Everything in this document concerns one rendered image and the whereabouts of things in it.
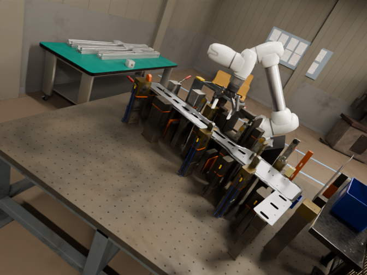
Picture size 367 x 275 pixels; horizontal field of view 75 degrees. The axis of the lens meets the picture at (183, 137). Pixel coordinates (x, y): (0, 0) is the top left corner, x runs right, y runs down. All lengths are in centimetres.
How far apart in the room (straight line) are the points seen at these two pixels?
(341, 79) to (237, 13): 344
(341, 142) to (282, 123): 519
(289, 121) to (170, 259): 146
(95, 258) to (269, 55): 177
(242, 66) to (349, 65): 657
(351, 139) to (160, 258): 659
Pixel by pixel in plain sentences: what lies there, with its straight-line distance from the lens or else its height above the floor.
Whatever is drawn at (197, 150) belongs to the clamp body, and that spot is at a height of 92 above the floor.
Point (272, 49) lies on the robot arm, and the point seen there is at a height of 159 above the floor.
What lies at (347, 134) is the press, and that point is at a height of 50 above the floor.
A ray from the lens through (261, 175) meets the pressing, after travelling 142.
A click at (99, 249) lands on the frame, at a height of 48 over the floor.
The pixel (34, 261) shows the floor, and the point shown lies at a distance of 188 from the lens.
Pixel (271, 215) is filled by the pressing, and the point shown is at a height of 100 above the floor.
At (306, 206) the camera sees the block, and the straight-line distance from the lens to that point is 132.
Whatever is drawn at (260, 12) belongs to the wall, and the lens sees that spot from 792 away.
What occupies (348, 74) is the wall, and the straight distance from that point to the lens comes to 795.
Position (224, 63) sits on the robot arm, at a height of 143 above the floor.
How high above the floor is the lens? 162
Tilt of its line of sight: 27 degrees down
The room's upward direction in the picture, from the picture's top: 25 degrees clockwise
